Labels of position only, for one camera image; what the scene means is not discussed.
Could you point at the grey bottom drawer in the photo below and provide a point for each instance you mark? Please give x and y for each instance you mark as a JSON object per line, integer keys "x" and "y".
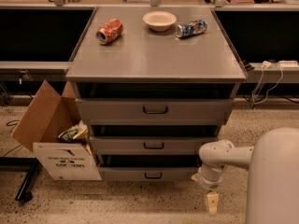
{"x": 147, "y": 174}

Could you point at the grey drawer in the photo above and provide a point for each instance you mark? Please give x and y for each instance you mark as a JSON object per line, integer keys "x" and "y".
{"x": 125, "y": 111}
{"x": 148, "y": 145}
{"x": 147, "y": 174}

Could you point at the white power strip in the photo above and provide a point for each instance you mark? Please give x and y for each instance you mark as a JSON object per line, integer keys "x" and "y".
{"x": 288, "y": 64}

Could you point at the crumpled trash in box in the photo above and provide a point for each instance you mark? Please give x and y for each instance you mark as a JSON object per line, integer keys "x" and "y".
{"x": 75, "y": 133}

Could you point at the cardboard trash box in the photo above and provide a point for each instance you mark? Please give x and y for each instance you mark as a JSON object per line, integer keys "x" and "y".
{"x": 49, "y": 114}

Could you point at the grey drawer cabinet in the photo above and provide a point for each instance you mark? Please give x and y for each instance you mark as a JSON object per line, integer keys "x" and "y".
{"x": 143, "y": 64}

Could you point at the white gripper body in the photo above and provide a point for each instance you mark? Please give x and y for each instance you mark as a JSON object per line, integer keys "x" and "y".
{"x": 209, "y": 181}

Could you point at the blue white soda can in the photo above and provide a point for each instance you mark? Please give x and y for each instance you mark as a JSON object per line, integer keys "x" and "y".
{"x": 191, "y": 28}

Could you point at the crushed orange soda can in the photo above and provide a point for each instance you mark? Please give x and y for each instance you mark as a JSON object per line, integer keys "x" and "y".
{"x": 109, "y": 31}

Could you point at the black metal stand leg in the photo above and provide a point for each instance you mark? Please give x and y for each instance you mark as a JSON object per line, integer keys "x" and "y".
{"x": 27, "y": 165}

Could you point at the grey top drawer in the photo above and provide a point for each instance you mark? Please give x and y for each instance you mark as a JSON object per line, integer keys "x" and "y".
{"x": 125, "y": 111}

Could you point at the grey middle drawer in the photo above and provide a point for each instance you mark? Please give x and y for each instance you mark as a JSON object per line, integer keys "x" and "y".
{"x": 148, "y": 145}

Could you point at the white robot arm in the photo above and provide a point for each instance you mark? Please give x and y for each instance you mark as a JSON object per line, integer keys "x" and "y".
{"x": 273, "y": 178}

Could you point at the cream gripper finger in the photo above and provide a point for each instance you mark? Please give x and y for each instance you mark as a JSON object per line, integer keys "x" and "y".
{"x": 212, "y": 200}

